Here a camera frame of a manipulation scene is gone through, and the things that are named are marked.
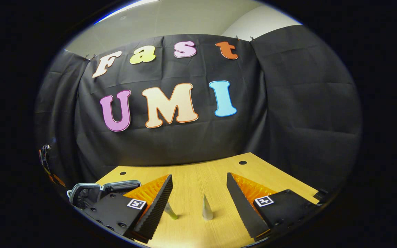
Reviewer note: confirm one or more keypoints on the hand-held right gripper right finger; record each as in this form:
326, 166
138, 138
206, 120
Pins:
243, 206

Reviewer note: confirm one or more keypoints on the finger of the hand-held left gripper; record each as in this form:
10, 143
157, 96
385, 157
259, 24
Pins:
58, 181

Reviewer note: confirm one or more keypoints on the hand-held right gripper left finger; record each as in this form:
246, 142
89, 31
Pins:
159, 206

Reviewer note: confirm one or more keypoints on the green and white tube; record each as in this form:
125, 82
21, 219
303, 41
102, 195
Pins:
171, 213

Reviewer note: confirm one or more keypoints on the black backdrop cloth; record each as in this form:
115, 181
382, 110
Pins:
288, 103

